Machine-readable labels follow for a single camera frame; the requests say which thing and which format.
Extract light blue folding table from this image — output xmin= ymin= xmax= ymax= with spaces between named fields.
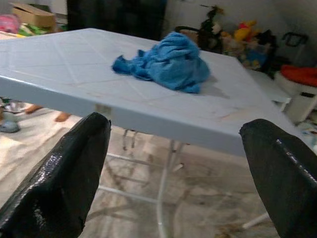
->
xmin=0 ymin=27 xmax=309 ymax=238

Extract white stool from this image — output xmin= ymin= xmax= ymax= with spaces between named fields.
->
xmin=274 ymin=74 xmax=317 ymax=125

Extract yellow plush toy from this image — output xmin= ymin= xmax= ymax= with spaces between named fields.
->
xmin=234 ymin=21 xmax=259 ymax=42

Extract green packets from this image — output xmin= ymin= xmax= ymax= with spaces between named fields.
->
xmin=18 ymin=23 xmax=48 ymax=36

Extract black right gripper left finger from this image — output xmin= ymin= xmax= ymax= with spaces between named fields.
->
xmin=0 ymin=112 xmax=111 ymax=238

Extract brown cardboard box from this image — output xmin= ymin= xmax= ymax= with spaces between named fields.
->
xmin=9 ymin=2 xmax=56 ymax=29

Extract red cushion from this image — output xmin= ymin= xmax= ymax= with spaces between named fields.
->
xmin=281 ymin=64 xmax=317 ymax=88

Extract pink toy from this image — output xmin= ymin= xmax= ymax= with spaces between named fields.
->
xmin=0 ymin=13 xmax=19 ymax=33

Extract blue towel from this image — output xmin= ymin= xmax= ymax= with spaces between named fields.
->
xmin=111 ymin=31 xmax=211 ymax=95

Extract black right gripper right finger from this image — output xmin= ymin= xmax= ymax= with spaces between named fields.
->
xmin=239 ymin=118 xmax=317 ymax=238

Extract metal bowl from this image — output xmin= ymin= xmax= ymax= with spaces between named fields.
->
xmin=4 ymin=102 xmax=26 ymax=113

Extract black handled basket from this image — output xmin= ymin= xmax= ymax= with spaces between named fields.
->
xmin=174 ymin=25 xmax=202 ymax=38

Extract bare person foot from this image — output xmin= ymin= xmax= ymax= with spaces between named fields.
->
xmin=24 ymin=105 xmax=43 ymax=115
xmin=54 ymin=111 xmax=73 ymax=122

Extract dark plush toy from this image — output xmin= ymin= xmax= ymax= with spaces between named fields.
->
xmin=200 ymin=6 xmax=224 ymax=53

